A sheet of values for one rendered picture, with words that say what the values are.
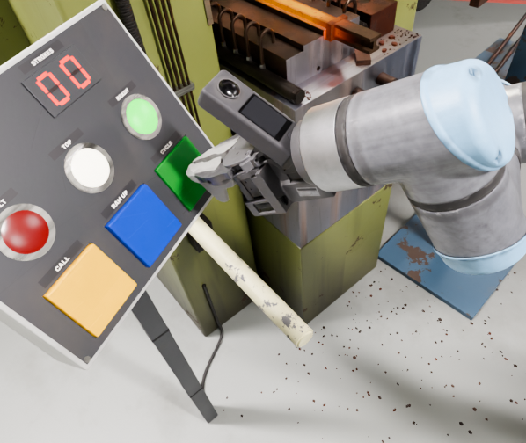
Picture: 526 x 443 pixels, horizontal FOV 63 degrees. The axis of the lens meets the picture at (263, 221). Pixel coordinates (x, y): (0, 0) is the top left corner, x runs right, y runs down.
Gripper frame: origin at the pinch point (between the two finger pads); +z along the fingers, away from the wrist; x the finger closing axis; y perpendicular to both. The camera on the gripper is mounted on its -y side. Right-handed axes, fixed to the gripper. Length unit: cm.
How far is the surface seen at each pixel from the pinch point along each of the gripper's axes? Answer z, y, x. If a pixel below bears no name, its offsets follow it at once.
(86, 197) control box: 1.6, -6.7, -12.9
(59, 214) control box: 1.6, -7.5, -16.4
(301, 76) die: 4.9, 8.0, 38.6
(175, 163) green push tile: 1.2, -1.5, -0.8
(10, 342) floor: 133, 41, -18
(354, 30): -7.0, 5.2, 43.3
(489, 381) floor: -3, 120, 36
